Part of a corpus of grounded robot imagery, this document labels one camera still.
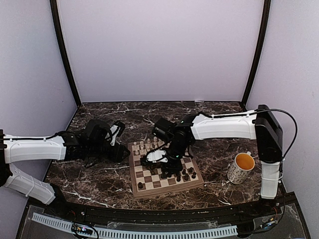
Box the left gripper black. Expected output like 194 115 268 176
87 142 130 163

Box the wooden chess board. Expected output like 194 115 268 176
127 140 204 198

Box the patterned mug yellow inside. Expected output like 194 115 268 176
227 151 255 185

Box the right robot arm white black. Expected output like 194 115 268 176
146 105 284 216

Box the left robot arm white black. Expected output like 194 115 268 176
0 119 130 217

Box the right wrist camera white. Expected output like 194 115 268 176
140 149 168 166

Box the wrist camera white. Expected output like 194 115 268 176
140 149 168 166
108 120 126 146

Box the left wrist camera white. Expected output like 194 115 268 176
108 120 126 146

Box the black front rail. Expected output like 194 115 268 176
42 196 282 226

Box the white slotted cable duct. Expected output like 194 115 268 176
31 213 238 239

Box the left black frame post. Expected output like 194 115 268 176
49 0 82 107

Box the black frame post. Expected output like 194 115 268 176
241 0 271 106
49 0 82 107

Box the right black frame post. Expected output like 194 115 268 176
241 0 271 106

